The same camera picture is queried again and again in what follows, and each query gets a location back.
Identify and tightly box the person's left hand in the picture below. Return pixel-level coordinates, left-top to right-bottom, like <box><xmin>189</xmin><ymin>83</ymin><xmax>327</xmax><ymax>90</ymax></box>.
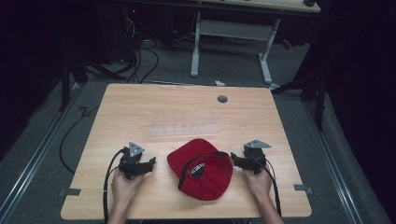
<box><xmin>110</xmin><ymin>169</ymin><xmax>146</xmax><ymax>203</ymax></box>

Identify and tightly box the person's right hand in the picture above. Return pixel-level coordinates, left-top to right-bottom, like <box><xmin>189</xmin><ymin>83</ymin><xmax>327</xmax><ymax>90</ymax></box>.
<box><xmin>243</xmin><ymin>165</ymin><xmax>274</xmax><ymax>203</ymax></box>

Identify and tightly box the right hand-held gripper cable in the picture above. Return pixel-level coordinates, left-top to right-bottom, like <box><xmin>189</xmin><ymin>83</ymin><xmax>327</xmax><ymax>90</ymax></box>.
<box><xmin>248</xmin><ymin>153</ymin><xmax>283</xmax><ymax>218</ymax></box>

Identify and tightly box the small red object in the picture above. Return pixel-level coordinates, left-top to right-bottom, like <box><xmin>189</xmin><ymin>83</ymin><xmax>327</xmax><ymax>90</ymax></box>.
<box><xmin>280</xmin><ymin>38</ymin><xmax>294</xmax><ymax>51</ymax></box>

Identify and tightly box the clear tape strip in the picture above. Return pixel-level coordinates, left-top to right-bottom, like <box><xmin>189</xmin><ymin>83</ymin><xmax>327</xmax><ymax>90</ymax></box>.
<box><xmin>146</xmin><ymin>122</ymin><xmax>222</xmax><ymax>138</ymax></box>

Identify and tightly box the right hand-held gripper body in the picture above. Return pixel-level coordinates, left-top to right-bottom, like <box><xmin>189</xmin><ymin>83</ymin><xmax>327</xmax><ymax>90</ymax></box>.
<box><xmin>243</xmin><ymin>139</ymin><xmax>272</xmax><ymax>175</ymax></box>

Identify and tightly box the hand-held gripper cable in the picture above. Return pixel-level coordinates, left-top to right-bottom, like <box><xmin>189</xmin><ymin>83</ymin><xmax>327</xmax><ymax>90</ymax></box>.
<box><xmin>248</xmin><ymin>153</ymin><xmax>283</xmax><ymax>218</ymax></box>
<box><xmin>102</xmin><ymin>147</ymin><xmax>127</xmax><ymax>224</ymax></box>

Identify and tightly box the red cap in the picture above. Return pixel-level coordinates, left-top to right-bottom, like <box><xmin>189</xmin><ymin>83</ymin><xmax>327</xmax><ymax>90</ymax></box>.
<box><xmin>166</xmin><ymin>138</ymin><xmax>234</xmax><ymax>202</ymax></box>

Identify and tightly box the left hand-held gripper cable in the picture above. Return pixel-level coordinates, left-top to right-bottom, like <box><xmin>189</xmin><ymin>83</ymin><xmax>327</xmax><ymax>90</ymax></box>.
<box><xmin>102</xmin><ymin>147</ymin><xmax>127</xmax><ymax>224</ymax></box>

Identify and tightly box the metal floor rail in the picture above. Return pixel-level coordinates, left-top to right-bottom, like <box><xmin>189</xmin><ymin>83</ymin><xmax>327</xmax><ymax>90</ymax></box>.
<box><xmin>302</xmin><ymin>98</ymin><xmax>364</xmax><ymax>224</ymax></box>
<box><xmin>0</xmin><ymin>82</ymin><xmax>86</xmax><ymax>220</ymax></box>

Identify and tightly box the bundle of black floor cables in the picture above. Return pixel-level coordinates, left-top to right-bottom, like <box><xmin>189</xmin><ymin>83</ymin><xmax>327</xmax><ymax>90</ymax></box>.
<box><xmin>120</xmin><ymin>15</ymin><xmax>160</xmax><ymax>85</ymax></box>

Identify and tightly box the black floor cable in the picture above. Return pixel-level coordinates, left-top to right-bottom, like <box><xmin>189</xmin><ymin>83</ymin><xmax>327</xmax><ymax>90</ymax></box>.
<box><xmin>58</xmin><ymin>105</ymin><xmax>101</xmax><ymax>175</ymax></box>

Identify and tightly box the black metal stand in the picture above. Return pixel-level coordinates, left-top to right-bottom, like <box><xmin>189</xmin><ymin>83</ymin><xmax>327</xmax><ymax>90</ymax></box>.
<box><xmin>58</xmin><ymin>50</ymin><xmax>127</xmax><ymax>112</ymax></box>
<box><xmin>270</xmin><ymin>69</ymin><xmax>329</xmax><ymax>133</ymax></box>

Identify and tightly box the grey tape piece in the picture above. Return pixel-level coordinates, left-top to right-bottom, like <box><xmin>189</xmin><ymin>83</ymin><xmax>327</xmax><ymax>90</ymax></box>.
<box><xmin>58</xmin><ymin>188</ymin><xmax>82</xmax><ymax>198</ymax></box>
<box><xmin>292</xmin><ymin>184</ymin><xmax>314</xmax><ymax>194</ymax></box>

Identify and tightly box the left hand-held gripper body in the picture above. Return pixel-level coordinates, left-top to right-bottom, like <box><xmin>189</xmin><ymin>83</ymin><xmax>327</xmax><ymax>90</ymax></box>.
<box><xmin>118</xmin><ymin>142</ymin><xmax>148</xmax><ymax>181</ymax></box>

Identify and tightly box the white desk frame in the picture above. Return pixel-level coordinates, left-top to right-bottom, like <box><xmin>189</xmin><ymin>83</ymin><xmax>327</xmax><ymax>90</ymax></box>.
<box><xmin>190</xmin><ymin>11</ymin><xmax>282</xmax><ymax>86</ymax></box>

